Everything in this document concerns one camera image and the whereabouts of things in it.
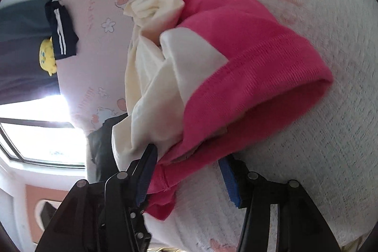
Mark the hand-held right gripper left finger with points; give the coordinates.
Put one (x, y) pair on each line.
(147, 175)

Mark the dark curtain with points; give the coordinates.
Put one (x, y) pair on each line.
(20, 57)

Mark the yellow plush toy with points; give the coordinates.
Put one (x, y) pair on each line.
(47, 57)

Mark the cream and pink shirt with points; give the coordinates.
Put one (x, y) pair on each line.
(251, 63)

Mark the black garment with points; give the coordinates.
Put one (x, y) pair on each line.
(102, 148)

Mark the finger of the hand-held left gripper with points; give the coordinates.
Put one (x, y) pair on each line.
(138, 228)

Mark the pink printed blanket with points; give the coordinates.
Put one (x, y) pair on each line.
(295, 151)

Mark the navy garment with white stripes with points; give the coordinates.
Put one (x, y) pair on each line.
(63, 30)

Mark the window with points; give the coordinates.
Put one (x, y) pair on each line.
(38, 137)

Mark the white framed mirror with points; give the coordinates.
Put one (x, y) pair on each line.
(47, 212)

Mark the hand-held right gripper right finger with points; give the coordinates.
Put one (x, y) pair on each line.
(230, 181)

